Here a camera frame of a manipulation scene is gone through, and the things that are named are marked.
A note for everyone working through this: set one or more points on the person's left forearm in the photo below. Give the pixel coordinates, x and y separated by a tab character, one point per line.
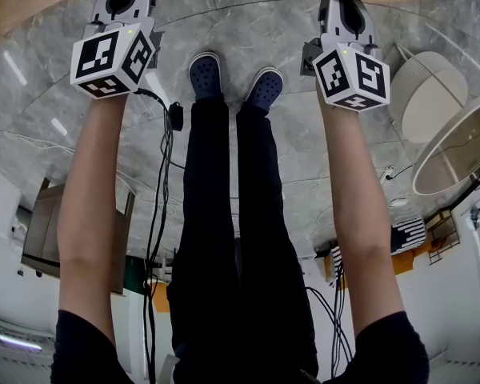
92	214

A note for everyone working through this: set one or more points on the white box appliance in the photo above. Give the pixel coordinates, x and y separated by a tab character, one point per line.
0	202

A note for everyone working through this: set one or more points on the person's blue clog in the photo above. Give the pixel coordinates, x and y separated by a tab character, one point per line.
266	90
205	76

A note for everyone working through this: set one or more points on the orange cushion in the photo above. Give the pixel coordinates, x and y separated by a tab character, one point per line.
403	263

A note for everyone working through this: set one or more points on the person's right forearm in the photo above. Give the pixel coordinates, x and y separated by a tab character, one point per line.
360	214

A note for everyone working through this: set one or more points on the dark brown vanity cabinet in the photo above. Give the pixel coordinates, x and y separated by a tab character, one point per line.
44	234

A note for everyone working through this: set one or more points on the large round white-rimmed table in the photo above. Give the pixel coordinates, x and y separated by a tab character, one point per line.
460	142

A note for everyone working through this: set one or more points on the person's right blue clog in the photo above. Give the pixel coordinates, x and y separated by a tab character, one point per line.
266	90

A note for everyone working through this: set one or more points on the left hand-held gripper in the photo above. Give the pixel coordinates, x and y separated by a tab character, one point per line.
100	60

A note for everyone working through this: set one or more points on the small black adapter box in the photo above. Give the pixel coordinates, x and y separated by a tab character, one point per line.
177	116

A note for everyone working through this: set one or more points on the person's black t-shirt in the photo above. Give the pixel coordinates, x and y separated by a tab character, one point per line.
84	354

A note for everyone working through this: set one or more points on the wooden coffee table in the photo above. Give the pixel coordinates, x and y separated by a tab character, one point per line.
24	6

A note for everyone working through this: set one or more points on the white power strip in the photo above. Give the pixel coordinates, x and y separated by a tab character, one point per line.
387	173

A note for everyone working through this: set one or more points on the black and white striped cushion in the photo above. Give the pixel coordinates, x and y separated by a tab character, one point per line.
408	234

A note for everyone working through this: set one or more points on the long ceiling light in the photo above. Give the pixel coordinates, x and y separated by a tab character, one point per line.
20	341

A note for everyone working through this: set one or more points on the person's black trousers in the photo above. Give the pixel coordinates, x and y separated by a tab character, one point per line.
244	254

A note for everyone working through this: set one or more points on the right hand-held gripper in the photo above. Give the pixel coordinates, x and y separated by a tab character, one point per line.
352	78

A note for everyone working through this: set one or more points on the person's left blue clog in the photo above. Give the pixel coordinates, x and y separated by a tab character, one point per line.
205	76

